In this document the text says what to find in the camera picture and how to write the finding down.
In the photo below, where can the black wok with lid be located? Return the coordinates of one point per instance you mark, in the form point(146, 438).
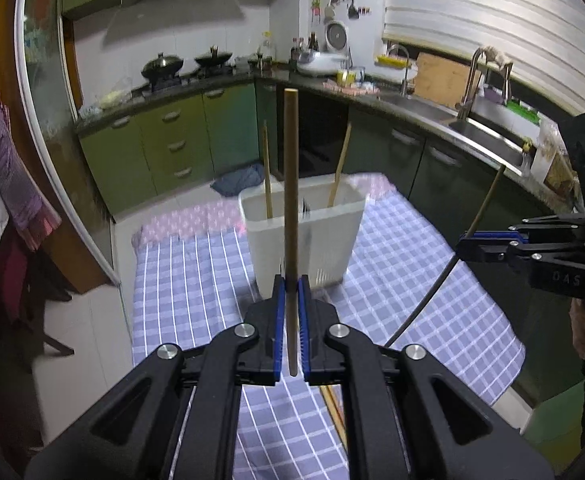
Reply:
point(162, 66)

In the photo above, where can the blue floor cloth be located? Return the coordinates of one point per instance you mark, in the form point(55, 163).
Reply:
point(237, 181)

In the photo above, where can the beige rag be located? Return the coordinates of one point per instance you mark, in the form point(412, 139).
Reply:
point(497, 55)

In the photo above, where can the green tray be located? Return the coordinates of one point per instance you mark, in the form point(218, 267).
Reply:
point(522, 111)

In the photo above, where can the thick light wood chopstick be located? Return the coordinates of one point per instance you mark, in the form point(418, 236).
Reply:
point(291, 185)

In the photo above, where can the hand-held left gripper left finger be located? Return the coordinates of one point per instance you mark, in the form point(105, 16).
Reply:
point(281, 320)

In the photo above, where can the white plastic utensil holder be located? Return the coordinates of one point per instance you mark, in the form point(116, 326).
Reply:
point(307, 250)

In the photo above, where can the pink wall hanger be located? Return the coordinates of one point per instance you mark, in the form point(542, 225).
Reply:
point(316, 2)

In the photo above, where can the dark base cabinets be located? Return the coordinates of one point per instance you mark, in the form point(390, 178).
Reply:
point(422, 170)

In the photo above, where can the dark stone countertop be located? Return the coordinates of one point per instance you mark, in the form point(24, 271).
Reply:
point(372, 102)

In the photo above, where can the yellow oil bottle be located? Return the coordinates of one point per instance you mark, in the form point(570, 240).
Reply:
point(267, 45)

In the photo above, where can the clear plastic bag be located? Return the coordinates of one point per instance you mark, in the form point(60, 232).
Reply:
point(107, 102)

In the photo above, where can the dark red stool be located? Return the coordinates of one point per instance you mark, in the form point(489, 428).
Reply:
point(32, 300)

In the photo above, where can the purple container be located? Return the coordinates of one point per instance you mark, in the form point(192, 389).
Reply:
point(490, 94)

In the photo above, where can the white rice cooker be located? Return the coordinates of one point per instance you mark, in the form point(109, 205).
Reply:
point(322, 60)

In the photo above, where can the pink checked apron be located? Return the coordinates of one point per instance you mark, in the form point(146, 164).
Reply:
point(7, 150)

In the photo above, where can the small steel pot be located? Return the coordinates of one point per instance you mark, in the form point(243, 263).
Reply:
point(261, 59)

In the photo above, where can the steel double sink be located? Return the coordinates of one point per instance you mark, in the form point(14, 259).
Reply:
point(477, 132)

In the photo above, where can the small clear bottle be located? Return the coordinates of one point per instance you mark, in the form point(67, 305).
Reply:
point(526, 157)

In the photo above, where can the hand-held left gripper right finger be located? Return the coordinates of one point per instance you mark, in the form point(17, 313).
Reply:
point(304, 320)

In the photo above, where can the row of wooden chopsticks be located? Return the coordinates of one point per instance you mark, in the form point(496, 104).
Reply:
point(335, 415)

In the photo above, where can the tall steel faucet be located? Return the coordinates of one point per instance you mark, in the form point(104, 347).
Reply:
point(467, 90)

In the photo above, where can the two-tone dark end chopstick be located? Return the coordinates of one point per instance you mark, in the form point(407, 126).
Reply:
point(487, 200)

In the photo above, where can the pink dish cloth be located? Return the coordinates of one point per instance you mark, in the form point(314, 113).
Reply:
point(350, 88)

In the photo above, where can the dark sauce bottles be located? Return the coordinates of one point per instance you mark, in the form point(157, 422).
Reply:
point(306, 46)

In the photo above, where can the yellow cup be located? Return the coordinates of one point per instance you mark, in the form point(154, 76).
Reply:
point(346, 77)

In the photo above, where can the green base cabinets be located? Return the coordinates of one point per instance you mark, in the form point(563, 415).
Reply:
point(172, 140)

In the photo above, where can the small steel faucet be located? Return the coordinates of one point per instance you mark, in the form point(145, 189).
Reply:
point(405, 75)

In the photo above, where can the wooden cutting board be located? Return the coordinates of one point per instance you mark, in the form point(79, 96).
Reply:
point(442, 80)

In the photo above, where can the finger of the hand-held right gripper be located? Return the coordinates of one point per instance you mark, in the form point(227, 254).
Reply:
point(487, 250)
point(492, 234)

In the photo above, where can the black gas stove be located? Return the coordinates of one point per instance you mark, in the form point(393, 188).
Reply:
point(192, 80)

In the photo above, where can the purple checked tablecloth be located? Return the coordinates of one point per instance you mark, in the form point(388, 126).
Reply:
point(192, 285)

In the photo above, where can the thin light wood chopstick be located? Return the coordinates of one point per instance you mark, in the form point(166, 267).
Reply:
point(341, 165)
point(267, 175)

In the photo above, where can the yellow drain basket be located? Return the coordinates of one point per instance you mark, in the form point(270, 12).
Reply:
point(391, 61)

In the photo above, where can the glass sliding door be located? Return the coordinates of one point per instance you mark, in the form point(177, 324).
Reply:
point(47, 110)

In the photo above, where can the printed food bag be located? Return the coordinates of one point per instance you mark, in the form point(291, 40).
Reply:
point(552, 160)

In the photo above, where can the striped window blind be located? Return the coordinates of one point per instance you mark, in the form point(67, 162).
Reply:
point(487, 15)

